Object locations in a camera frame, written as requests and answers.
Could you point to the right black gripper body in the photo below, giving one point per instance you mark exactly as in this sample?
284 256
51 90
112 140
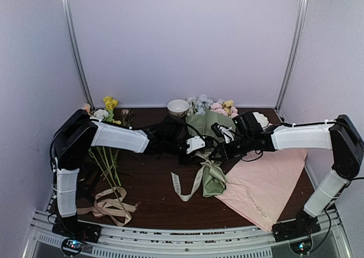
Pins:
235 153

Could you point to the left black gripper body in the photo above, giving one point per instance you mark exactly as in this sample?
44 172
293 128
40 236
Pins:
186 160

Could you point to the beige printed ribbon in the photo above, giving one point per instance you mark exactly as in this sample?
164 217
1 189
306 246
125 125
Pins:
212 178

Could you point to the green wrapping paper sheet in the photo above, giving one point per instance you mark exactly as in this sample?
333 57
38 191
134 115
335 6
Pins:
211 131

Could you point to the yellow fake flower stem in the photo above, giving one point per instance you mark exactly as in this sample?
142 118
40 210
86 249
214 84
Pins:
227 106

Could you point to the pink carnation fake flower stem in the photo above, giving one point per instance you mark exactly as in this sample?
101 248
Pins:
217 108

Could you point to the blue fake flower stem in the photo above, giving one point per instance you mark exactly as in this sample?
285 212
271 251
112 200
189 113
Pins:
198 105

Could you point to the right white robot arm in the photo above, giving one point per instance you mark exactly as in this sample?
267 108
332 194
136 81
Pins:
339 136

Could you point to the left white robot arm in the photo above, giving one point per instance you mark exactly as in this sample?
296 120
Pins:
81 135

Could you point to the white scalloped dish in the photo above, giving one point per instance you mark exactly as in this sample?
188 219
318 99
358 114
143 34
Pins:
261 119

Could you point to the pink wrapping paper sheet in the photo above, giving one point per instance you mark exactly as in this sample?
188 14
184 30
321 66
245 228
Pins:
259 190

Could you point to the white patterned ceramic bowl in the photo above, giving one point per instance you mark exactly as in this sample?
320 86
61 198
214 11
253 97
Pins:
178 108

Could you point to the tan plain ribbon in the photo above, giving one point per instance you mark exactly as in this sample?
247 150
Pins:
109 203

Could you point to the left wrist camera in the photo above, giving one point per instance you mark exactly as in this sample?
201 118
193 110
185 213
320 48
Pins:
194 143

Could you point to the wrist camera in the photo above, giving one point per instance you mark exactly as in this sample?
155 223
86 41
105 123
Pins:
223 133
194 143

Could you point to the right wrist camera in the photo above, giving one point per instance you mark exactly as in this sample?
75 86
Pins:
223 133

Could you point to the right aluminium frame post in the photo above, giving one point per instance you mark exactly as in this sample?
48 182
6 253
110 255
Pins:
297 34

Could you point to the aluminium frame post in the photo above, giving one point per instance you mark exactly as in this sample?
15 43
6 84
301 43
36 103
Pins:
75 50
297 34

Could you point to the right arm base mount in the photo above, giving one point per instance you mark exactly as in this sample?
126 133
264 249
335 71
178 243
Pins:
297 235

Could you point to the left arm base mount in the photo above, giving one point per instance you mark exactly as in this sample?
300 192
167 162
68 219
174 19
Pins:
76 240

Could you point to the left aluminium frame post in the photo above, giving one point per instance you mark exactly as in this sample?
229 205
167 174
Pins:
75 50

